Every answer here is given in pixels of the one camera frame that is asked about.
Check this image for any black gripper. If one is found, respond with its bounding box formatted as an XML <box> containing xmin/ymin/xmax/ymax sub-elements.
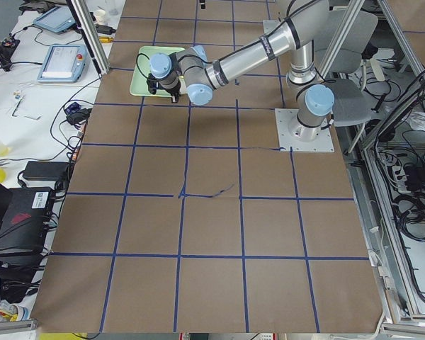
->
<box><xmin>147</xmin><ymin>72</ymin><xmax>181</xmax><ymax>103</ymax></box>

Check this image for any aluminium frame post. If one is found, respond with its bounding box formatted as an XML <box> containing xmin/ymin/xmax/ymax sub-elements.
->
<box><xmin>67</xmin><ymin>0</ymin><xmax>110</xmax><ymax>75</ymax></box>

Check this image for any light green tray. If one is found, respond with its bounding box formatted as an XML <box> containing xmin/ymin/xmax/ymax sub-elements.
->
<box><xmin>130</xmin><ymin>46</ymin><xmax>185</xmax><ymax>98</ymax></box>

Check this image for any black power adapter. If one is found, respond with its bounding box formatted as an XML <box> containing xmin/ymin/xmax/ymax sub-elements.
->
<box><xmin>22</xmin><ymin>161</ymin><xmax>68</xmax><ymax>181</ymax></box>

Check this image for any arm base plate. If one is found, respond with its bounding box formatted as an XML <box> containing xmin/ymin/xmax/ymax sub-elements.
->
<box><xmin>275</xmin><ymin>108</ymin><xmax>334</xmax><ymax>153</ymax></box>

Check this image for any teach pendant tablet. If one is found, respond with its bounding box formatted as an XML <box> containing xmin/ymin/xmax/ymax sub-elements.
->
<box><xmin>37</xmin><ymin>45</ymin><xmax>87</xmax><ymax>83</ymax></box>
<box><xmin>33</xmin><ymin>6</ymin><xmax>77</xmax><ymax>34</ymax></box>

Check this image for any grey office chair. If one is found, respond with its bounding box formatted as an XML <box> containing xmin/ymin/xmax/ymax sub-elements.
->
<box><xmin>314</xmin><ymin>9</ymin><xmax>378</xmax><ymax>127</ymax></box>

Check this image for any black laptop computer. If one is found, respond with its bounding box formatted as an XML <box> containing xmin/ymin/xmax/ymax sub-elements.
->
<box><xmin>0</xmin><ymin>184</ymin><xmax>55</xmax><ymax>254</ymax></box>

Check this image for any teach pendant tablet near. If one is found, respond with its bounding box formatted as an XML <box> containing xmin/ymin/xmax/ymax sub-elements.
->
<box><xmin>37</xmin><ymin>45</ymin><xmax>87</xmax><ymax>83</ymax></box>

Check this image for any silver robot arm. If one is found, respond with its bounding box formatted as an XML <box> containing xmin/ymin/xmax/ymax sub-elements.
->
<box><xmin>145</xmin><ymin>1</ymin><xmax>334</xmax><ymax>142</ymax></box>

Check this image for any teach pendant tablet far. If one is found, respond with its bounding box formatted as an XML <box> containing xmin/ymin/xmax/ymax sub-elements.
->
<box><xmin>33</xmin><ymin>6</ymin><xmax>77</xmax><ymax>34</ymax></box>

